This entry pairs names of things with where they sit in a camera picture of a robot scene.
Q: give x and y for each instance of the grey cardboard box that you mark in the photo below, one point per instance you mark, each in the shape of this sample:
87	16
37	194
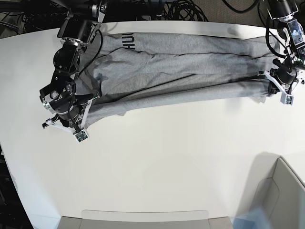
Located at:
279	201

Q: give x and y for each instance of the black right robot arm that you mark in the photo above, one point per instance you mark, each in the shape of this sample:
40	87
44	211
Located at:
77	33

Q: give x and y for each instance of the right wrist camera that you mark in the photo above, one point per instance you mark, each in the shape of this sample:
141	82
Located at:
81	136

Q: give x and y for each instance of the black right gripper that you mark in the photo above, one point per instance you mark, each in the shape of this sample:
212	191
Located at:
69	108

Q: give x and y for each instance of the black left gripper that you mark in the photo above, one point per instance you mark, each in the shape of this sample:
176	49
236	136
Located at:
288	80

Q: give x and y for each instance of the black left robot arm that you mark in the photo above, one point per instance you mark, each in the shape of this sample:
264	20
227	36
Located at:
290	71

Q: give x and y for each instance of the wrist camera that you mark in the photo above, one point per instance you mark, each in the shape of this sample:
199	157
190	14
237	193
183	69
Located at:
287	99
81	136

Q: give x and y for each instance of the grey T-shirt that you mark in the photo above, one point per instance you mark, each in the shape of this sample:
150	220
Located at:
141	70

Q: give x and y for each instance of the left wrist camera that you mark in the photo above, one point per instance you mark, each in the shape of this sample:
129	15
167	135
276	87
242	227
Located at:
287	99

